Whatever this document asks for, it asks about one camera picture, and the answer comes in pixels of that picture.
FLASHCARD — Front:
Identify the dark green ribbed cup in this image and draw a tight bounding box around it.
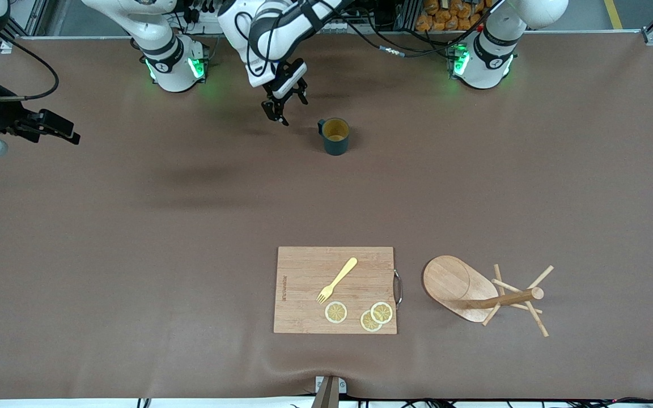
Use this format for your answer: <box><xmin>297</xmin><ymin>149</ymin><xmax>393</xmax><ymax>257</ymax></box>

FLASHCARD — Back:
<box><xmin>317</xmin><ymin>117</ymin><xmax>350</xmax><ymax>156</ymax></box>

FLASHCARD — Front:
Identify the wooden cup rack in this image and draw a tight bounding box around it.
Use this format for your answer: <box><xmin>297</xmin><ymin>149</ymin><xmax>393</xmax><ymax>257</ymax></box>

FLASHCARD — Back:
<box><xmin>422</xmin><ymin>255</ymin><xmax>555</xmax><ymax>338</ymax></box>

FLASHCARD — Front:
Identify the white power strip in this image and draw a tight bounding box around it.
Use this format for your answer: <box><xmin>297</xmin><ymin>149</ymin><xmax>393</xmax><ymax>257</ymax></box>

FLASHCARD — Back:
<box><xmin>182</xmin><ymin>5</ymin><xmax>222</xmax><ymax>35</ymax></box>

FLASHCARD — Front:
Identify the pile of orange items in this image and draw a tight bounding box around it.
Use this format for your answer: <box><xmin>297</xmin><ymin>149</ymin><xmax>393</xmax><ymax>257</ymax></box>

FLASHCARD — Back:
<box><xmin>415</xmin><ymin>0</ymin><xmax>500</xmax><ymax>32</ymax></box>

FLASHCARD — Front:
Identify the bamboo cutting board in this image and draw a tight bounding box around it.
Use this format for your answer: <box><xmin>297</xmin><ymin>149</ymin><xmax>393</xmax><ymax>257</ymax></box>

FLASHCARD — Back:
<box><xmin>273</xmin><ymin>246</ymin><xmax>398</xmax><ymax>335</ymax></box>

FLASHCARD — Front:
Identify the yellow plastic fork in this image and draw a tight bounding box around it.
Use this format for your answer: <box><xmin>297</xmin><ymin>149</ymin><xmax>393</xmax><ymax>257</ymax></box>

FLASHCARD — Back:
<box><xmin>316</xmin><ymin>257</ymin><xmax>358</xmax><ymax>305</ymax></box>

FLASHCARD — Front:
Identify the brown table mat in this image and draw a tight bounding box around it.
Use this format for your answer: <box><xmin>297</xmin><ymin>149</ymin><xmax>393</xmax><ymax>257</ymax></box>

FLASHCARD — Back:
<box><xmin>0</xmin><ymin>31</ymin><xmax>653</xmax><ymax>400</ymax></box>

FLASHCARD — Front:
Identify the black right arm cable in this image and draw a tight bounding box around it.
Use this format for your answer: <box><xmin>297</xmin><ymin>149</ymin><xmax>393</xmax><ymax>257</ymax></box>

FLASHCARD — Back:
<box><xmin>0</xmin><ymin>34</ymin><xmax>60</xmax><ymax>101</ymax></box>

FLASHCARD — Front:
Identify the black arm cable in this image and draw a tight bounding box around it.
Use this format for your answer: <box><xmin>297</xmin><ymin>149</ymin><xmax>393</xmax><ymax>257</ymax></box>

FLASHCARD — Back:
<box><xmin>0</xmin><ymin>34</ymin><xmax>60</xmax><ymax>101</ymax></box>
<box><xmin>235</xmin><ymin>0</ymin><xmax>508</xmax><ymax>80</ymax></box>

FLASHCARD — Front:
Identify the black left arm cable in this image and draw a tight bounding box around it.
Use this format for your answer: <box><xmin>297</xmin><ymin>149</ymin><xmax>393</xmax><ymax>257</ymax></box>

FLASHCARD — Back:
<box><xmin>235</xmin><ymin>0</ymin><xmax>508</xmax><ymax>80</ymax></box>

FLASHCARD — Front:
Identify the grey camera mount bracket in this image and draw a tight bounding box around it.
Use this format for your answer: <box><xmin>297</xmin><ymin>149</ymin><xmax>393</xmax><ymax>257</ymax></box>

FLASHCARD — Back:
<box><xmin>311</xmin><ymin>375</ymin><xmax>347</xmax><ymax>408</ymax></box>

